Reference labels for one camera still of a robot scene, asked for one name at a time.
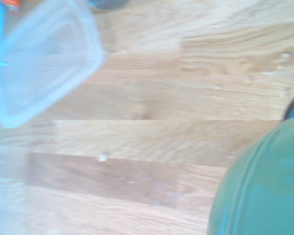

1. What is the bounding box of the clear plastic container box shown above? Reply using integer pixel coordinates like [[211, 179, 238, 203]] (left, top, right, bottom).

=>
[[0, 0, 105, 128]]

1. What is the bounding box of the orange labelled package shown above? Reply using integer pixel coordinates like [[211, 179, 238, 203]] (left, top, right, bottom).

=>
[[3, 0, 22, 15]]

